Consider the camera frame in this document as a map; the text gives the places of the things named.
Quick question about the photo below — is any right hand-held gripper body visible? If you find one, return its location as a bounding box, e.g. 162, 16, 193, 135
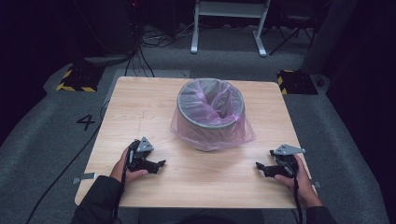
269, 143, 306, 179

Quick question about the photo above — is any black tripod stand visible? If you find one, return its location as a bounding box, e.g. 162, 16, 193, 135
268, 10, 316, 57

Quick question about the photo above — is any person's right hand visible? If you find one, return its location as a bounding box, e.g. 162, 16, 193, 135
274, 154, 324, 209

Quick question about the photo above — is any dark equipment with red light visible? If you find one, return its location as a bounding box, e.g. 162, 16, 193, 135
122, 0, 148, 50

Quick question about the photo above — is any long black floor cable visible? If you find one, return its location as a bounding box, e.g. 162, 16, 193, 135
24, 101, 110, 224

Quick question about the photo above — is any right hand-held gripper cable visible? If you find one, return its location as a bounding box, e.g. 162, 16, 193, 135
291, 175, 304, 224

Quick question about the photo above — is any green plastic trash bin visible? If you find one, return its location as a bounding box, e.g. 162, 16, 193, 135
177, 77, 246, 152

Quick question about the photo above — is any tangle of floor cables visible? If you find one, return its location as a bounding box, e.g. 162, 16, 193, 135
123, 22, 195, 78

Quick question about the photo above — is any person's left hand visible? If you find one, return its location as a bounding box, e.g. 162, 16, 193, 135
109, 147, 150, 184

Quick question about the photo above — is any black yellow striped base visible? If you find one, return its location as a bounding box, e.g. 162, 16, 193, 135
276, 69, 319, 96
55, 63, 106, 93

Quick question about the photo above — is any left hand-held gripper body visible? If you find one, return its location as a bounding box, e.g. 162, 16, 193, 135
126, 136, 155, 173

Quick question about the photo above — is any left hand-held gripper cable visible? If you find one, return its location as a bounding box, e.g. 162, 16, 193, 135
112, 150, 131, 224

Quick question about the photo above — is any grey pillar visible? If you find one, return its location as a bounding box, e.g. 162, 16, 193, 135
299, 0, 359, 76

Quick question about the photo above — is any pink plastic bag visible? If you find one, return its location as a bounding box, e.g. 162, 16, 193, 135
169, 77, 257, 153

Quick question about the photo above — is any white metal desk frame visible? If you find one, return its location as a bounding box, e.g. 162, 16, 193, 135
190, 0, 271, 58

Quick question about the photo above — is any hand-held gripper cable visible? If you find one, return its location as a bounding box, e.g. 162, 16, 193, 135
291, 175, 304, 224
112, 150, 131, 224

